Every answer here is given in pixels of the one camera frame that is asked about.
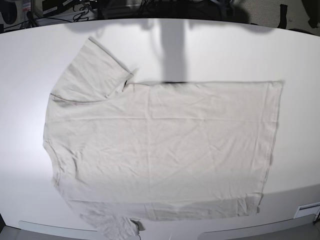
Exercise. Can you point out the black equipment on background desk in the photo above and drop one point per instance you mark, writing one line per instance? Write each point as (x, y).
(55, 7)

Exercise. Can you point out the white label sticker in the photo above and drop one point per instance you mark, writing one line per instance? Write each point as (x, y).
(308, 209)

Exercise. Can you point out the beige T-shirt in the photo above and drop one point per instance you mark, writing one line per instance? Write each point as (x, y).
(122, 152)

